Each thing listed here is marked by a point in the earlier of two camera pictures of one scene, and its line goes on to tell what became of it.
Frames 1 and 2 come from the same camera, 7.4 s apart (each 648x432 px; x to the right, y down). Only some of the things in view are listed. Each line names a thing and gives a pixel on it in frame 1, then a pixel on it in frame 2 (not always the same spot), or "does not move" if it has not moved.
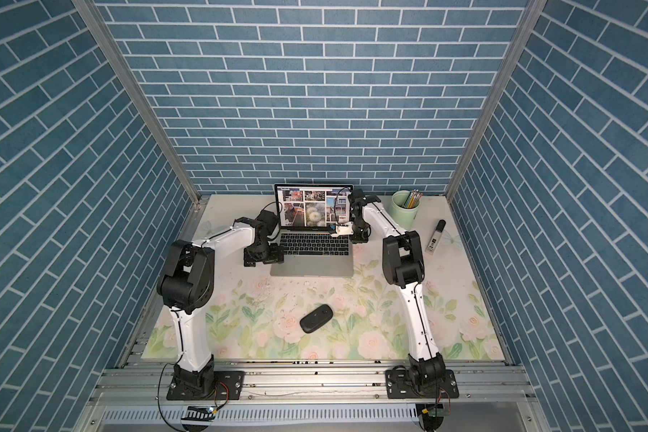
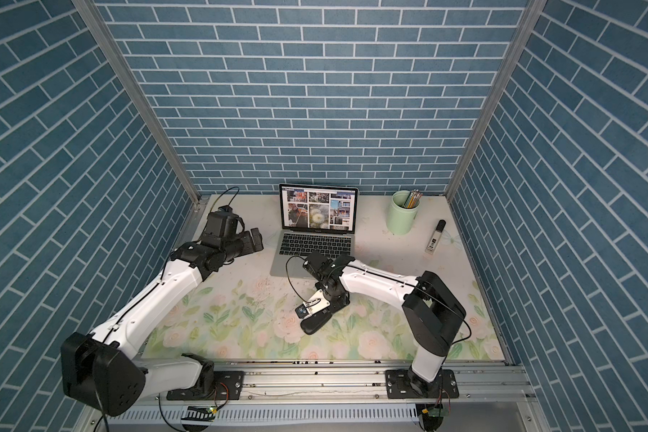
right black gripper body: (359, 236) -> (336, 301)
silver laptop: (307, 213) does not move
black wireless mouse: (316, 318) does not move
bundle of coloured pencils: (413, 199) does not move
